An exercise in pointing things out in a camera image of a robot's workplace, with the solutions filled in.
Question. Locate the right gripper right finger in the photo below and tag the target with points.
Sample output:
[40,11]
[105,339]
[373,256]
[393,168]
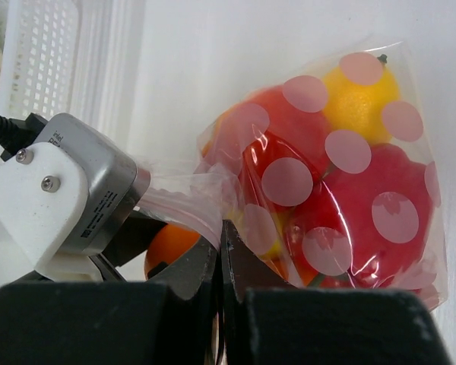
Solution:
[269,321]

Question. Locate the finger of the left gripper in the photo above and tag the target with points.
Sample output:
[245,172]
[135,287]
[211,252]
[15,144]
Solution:
[133,238]

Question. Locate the fake red strawberry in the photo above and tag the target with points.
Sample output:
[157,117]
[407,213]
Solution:
[371,225]

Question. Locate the clear zip top bag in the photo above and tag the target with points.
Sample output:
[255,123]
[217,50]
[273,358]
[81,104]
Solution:
[200,196]

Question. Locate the fake orange fruit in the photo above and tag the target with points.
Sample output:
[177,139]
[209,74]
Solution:
[167,246]

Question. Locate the fake red tomato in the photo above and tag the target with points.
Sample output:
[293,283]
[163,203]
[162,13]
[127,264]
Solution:
[256,132]

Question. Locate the fake yellow lemon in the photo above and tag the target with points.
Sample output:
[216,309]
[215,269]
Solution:
[358,107]

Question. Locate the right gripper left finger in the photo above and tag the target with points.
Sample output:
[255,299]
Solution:
[166,320]

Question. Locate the white plastic basket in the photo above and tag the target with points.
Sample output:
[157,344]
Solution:
[78,57]

